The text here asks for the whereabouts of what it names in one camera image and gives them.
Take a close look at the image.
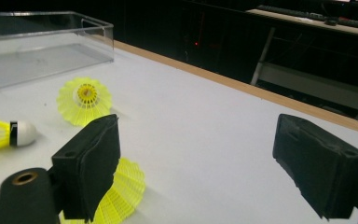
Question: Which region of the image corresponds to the clear plastic container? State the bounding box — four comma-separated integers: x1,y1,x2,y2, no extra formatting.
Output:
0,11,115,94

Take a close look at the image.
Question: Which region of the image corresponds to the yellow plastic shuttlecock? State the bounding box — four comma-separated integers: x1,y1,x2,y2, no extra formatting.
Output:
56,77,114,127
59,157,146,224
0,115,38,156

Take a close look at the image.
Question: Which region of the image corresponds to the white metal stand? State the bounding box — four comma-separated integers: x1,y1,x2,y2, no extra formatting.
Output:
250,27,358,123

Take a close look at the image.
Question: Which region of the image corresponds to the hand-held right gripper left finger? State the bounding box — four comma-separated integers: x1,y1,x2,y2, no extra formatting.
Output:
51,113,121,223

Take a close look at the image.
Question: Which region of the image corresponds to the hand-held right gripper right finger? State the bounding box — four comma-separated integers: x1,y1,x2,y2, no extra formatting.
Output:
272,113,358,220

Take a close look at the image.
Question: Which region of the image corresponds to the wooden desk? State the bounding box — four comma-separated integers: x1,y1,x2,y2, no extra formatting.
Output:
246,8,358,39

